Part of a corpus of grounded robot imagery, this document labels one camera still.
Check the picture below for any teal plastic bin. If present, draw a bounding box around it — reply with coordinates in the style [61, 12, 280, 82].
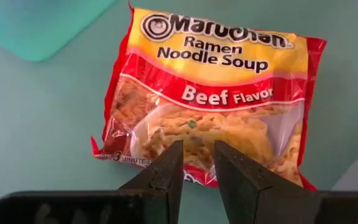
[0, 0, 117, 62]

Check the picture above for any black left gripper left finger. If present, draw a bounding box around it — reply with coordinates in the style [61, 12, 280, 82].
[0, 139, 185, 224]

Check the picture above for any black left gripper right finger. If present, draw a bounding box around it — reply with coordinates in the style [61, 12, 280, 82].
[213, 140, 358, 224]

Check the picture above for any green table mat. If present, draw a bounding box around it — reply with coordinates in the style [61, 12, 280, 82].
[0, 0, 358, 224]

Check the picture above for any red beef ramen pack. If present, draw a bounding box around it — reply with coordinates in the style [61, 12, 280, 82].
[90, 2, 328, 192]

